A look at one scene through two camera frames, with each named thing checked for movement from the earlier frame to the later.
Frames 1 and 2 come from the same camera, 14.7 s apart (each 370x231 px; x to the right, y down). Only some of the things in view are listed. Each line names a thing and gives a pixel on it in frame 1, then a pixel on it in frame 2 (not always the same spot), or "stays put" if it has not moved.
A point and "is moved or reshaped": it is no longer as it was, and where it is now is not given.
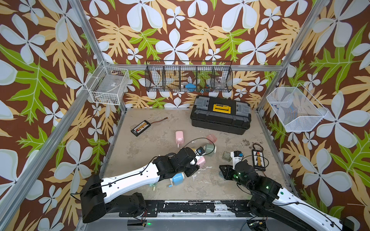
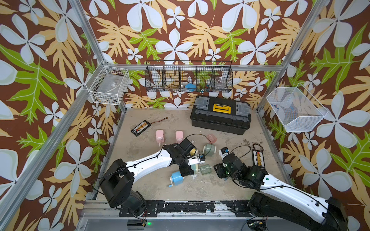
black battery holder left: [140, 128] stays put
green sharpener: [209, 149] stays put
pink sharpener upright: [179, 137] stays put
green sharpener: [153, 185] is moved or reshaped
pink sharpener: [201, 161] to [160, 136]
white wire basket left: [107, 83] stays put
